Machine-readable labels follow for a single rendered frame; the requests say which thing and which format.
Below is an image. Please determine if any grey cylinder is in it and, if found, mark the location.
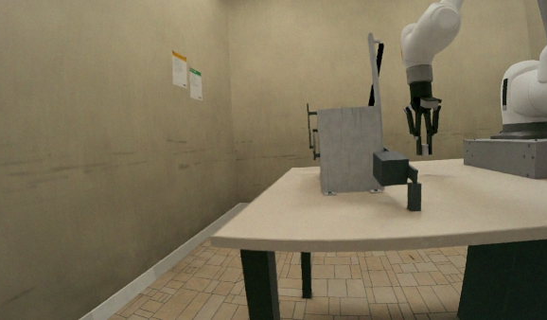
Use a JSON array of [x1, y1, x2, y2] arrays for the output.
[[420, 145, 429, 156]]

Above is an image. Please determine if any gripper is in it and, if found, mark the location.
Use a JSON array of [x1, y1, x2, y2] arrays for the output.
[[403, 82, 441, 155]]

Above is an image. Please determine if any black straight rod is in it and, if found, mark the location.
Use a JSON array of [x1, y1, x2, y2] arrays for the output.
[[368, 39, 384, 106]]

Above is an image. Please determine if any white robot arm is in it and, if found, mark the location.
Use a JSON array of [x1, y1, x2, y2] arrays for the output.
[[400, 0, 547, 140]]

